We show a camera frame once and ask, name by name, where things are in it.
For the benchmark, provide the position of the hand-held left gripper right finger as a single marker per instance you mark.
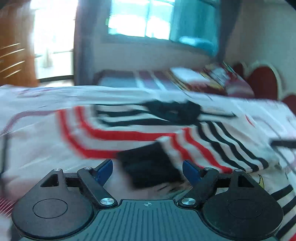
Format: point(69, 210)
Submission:
point(190, 171)

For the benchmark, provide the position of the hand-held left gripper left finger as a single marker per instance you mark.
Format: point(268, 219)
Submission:
point(105, 171)

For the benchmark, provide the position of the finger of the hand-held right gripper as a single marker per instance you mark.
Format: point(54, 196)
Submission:
point(284, 143)

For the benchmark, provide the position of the red black white striped sweater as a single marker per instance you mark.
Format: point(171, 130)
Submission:
point(138, 136)

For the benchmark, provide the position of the red white scalloped headboard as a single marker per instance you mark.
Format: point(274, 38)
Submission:
point(262, 81)

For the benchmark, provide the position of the red striped pillow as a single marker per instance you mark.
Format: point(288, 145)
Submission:
point(238, 85)

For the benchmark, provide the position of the white printed bed sheet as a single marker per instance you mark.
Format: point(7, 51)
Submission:
point(34, 139)

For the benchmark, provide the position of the purple white striped quilt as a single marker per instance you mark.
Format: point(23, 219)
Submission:
point(129, 80)

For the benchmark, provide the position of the red yellow patterned blanket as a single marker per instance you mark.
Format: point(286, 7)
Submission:
point(196, 75)

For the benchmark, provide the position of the grey curtain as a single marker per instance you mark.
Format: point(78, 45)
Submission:
point(227, 30)

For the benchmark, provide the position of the glass door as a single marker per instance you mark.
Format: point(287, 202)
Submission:
point(54, 41)

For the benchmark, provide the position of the teal curtain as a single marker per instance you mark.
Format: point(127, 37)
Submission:
point(196, 25)

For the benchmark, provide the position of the wooden wardrobe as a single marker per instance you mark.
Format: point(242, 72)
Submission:
point(16, 46)

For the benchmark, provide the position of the window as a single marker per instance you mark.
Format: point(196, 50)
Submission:
point(138, 18)

